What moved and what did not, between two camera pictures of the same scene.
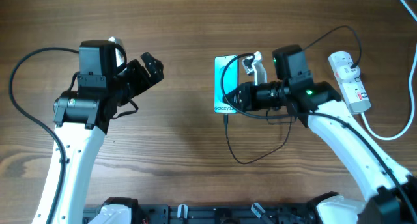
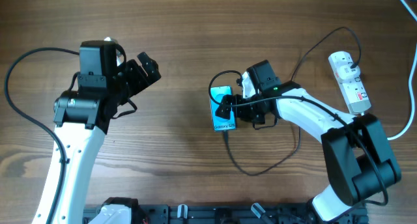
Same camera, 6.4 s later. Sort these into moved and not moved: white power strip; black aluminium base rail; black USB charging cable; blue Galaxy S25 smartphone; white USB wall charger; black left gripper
Moved: black USB charging cable; blue Galaxy S25 smartphone
Not moved: white power strip; black left gripper; white USB wall charger; black aluminium base rail
